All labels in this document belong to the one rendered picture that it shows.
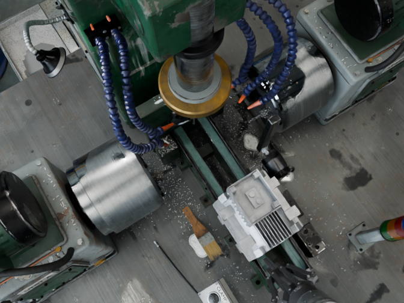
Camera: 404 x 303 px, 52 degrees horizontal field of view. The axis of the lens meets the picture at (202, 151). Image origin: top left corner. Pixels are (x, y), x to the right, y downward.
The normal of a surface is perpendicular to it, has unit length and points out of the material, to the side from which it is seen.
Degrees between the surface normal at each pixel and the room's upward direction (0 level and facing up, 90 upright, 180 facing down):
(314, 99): 58
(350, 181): 0
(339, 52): 0
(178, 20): 90
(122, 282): 0
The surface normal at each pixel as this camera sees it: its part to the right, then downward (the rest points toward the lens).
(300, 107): 0.45, 0.54
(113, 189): 0.18, 0.02
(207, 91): 0.00, -0.29
